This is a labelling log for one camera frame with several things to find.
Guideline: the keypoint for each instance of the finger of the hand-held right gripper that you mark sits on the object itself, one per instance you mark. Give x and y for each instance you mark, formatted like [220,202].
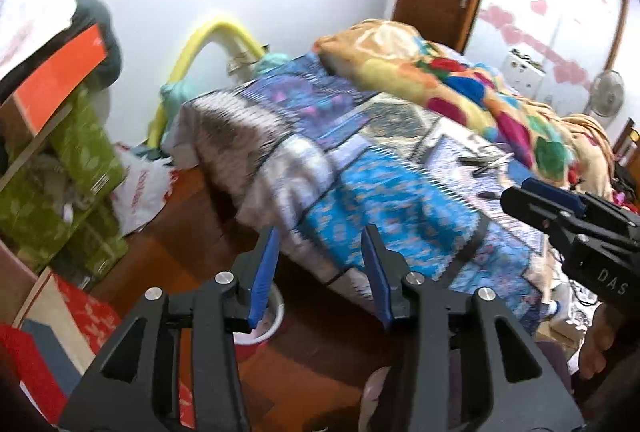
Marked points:
[525,209]
[550,193]

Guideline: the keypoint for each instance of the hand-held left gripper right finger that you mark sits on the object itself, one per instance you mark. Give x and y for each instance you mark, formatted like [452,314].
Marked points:
[377,282]

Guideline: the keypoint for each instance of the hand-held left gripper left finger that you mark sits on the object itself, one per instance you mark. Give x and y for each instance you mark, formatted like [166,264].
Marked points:
[261,282]

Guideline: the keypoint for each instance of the white plastic bucket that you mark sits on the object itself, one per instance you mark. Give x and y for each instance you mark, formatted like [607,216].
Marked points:
[272,317]

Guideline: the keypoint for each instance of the person's right hand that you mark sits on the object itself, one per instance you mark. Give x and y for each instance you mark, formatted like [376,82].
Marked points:
[600,342]

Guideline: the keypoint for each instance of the dark thin item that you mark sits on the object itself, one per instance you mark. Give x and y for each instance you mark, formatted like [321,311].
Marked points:
[482,159]

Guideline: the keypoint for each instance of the red plastic item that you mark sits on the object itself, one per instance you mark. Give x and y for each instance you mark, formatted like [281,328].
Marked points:
[245,352]

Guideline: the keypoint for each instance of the bed with patchwork sheet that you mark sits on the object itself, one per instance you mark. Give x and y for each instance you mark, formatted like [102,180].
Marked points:
[360,172]

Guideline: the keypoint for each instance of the electric fan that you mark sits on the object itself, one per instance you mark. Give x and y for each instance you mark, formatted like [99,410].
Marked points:
[607,92]

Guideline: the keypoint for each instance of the purple cloth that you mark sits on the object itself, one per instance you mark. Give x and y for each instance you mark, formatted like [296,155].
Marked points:
[555,362]

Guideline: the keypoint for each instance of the white cabinet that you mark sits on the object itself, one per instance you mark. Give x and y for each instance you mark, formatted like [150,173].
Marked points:
[522,69]

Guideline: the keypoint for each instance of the white plastic bag red print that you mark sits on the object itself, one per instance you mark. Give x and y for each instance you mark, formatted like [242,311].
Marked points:
[142,192]

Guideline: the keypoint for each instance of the colourful plush blanket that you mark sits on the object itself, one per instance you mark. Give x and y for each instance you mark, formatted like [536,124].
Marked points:
[450,77]

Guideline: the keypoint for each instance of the green leaf print box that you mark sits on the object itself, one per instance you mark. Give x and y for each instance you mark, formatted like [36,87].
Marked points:
[27,212]
[85,147]
[100,242]

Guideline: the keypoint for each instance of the red floral print box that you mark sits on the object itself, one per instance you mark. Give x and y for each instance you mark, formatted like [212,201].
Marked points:
[90,317]

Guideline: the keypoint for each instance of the yellow foam tube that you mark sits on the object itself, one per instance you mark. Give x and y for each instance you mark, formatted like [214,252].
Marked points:
[200,47]

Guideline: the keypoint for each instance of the orange box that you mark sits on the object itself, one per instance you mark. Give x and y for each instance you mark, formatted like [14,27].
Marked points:
[55,77]

